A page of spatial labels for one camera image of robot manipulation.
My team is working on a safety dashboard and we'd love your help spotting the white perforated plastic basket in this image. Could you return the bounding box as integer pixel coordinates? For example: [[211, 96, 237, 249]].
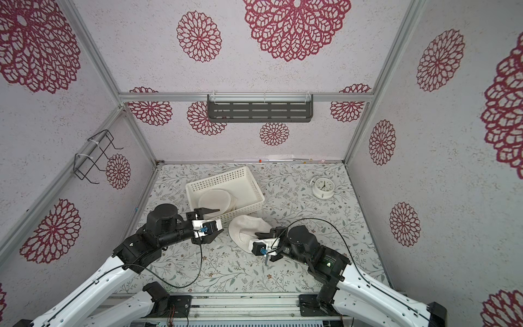
[[185, 166, 265, 226]]

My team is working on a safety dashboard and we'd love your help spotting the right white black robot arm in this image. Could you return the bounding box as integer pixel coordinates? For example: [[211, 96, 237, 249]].
[[249, 226, 448, 326]]

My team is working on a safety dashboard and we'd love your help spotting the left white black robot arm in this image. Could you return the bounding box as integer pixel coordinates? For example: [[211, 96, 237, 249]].
[[16, 204, 223, 326]]

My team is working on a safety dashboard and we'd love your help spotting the white round plate in basket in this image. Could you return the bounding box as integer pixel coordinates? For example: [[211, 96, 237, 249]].
[[198, 189, 237, 214]]

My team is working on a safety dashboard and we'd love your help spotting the white round alarm clock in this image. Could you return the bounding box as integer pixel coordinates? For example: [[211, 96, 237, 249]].
[[310, 177, 336, 200]]

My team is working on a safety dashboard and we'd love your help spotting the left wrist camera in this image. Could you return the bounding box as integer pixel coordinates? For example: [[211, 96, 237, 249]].
[[191, 219, 223, 245]]

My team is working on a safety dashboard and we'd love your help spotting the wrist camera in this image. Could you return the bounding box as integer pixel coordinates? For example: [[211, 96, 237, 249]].
[[249, 238, 279, 256], [191, 219, 223, 245]]

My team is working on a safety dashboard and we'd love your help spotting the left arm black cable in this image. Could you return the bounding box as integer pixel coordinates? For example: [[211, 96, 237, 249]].
[[122, 240, 204, 290]]

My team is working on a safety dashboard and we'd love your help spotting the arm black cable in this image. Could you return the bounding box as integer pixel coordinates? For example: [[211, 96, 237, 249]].
[[277, 217, 434, 324], [122, 240, 204, 290]]

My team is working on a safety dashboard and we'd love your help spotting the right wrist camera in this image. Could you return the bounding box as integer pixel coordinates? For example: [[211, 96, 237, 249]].
[[249, 238, 279, 256]]

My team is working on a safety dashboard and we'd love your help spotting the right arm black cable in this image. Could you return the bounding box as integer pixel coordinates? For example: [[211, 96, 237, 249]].
[[277, 217, 434, 324]]

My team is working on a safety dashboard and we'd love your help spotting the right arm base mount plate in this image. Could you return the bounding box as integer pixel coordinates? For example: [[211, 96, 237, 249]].
[[298, 294, 339, 317]]

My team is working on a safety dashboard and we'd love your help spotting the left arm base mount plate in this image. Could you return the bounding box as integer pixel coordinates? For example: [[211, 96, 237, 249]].
[[144, 295, 193, 318]]

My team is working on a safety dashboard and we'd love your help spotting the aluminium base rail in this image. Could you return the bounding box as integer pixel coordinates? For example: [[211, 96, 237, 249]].
[[93, 292, 369, 324]]

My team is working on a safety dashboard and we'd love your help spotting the black wire wall rack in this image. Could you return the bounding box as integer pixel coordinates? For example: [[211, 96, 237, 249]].
[[72, 129, 123, 185]]

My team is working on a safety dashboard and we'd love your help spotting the dark grey wall shelf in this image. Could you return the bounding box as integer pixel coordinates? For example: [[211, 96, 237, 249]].
[[206, 94, 314, 123]]

